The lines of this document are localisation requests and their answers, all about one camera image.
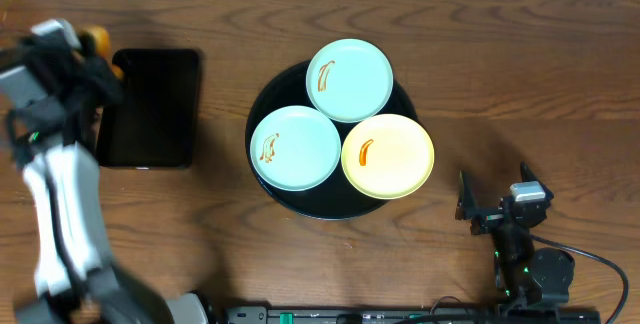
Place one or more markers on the black rectangular water tray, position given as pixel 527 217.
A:
pixel 155 124

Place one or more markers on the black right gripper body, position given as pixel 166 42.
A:
pixel 495 218

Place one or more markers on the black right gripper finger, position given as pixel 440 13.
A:
pixel 466 206
pixel 527 175

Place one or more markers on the black round tray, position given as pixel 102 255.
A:
pixel 335 198

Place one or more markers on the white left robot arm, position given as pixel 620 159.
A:
pixel 76 263

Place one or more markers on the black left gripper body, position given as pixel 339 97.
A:
pixel 93 79

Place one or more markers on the yellow plate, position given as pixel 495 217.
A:
pixel 387 156

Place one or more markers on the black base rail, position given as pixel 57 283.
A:
pixel 443 314

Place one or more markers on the mint plate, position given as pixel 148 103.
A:
pixel 349 80
pixel 295 148

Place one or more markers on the orange green scrub sponge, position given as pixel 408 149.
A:
pixel 95 42

